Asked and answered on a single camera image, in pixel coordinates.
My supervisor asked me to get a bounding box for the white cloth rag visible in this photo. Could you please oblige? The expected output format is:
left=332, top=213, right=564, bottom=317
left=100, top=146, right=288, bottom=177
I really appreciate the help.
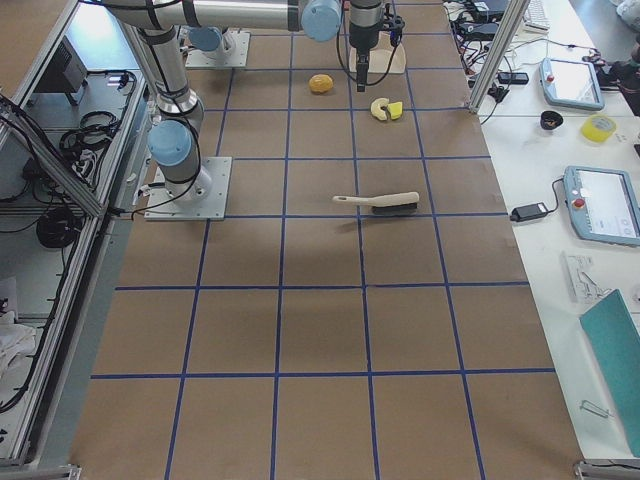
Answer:
left=1, top=310, right=37, bottom=376

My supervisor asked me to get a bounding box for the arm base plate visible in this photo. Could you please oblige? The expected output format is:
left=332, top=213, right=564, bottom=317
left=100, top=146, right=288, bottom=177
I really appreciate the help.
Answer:
left=185, top=30, right=251, bottom=70
left=144, top=157, right=232, bottom=221

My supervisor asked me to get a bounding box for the beige hand brush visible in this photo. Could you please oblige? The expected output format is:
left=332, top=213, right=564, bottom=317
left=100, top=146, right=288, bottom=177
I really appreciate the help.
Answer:
left=332, top=191, right=420, bottom=215

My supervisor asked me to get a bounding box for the near teach pendant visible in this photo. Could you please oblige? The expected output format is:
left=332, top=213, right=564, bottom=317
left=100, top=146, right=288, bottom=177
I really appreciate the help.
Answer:
left=563, top=166, right=639, bottom=247

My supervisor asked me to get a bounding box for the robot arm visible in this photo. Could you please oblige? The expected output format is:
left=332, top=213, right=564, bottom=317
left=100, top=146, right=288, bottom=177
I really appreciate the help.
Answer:
left=101, top=1, right=341, bottom=208
left=180, top=1, right=404, bottom=92

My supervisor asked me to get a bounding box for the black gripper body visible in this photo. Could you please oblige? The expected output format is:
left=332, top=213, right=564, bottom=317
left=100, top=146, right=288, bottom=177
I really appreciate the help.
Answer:
left=349, top=22, right=377, bottom=55

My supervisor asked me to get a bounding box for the aluminium frame post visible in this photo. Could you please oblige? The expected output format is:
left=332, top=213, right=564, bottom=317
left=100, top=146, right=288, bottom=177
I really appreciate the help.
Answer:
left=468, top=0, right=529, bottom=114

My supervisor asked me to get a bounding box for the black power adapter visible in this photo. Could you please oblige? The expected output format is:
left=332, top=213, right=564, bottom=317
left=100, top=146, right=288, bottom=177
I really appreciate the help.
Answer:
left=509, top=202, right=550, bottom=223

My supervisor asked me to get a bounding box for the curved bread piece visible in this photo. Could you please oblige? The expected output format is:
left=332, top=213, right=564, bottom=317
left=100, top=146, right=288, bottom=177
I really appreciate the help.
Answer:
left=370, top=97, right=390, bottom=122

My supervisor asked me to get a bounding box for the beige plastic dustpan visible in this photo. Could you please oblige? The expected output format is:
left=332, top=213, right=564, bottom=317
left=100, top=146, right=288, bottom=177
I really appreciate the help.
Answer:
left=368, top=32, right=406, bottom=75

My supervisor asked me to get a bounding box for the brown bread roll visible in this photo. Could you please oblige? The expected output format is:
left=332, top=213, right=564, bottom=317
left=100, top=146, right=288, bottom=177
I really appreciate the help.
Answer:
left=308, top=74, right=334, bottom=95

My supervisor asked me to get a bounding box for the far teach pendant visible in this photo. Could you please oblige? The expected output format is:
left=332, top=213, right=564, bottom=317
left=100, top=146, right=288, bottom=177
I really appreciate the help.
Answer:
left=539, top=57, right=605, bottom=111

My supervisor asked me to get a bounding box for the teach pendant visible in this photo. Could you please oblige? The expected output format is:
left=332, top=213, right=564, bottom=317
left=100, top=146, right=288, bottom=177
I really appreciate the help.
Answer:
left=539, top=57, right=605, bottom=111
left=563, top=166, right=639, bottom=247

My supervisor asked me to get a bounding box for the teal folder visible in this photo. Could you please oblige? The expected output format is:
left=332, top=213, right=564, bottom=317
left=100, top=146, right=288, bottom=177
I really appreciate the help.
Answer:
left=580, top=290, right=639, bottom=457

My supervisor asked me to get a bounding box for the yellow tape roll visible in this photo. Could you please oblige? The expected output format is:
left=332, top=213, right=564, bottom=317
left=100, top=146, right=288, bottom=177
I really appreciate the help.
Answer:
left=580, top=114, right=617, bottom=143

